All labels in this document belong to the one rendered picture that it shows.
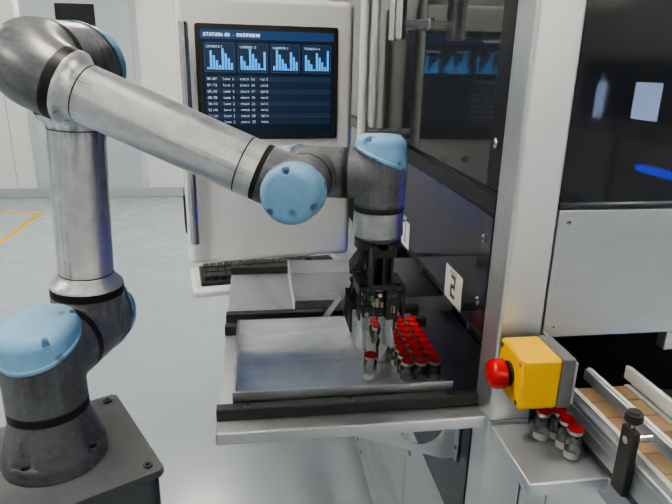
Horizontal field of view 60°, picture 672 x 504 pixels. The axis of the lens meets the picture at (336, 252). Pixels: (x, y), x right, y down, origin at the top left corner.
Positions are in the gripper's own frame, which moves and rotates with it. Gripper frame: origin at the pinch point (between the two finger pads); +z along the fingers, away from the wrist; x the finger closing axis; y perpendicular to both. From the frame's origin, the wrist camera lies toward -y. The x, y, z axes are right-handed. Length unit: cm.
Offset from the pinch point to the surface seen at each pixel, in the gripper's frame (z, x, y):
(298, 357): 5.1, -11.4, -7.8
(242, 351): 5.2, -21.3, -11.1
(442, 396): 3.4, 9.5, 10.0
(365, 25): -54, 9, -63
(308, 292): 5.1, -6.9, -38.5
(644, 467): 0.0, 26.9, 32.7
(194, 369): 93, -50, -164
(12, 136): 31, -261, -540
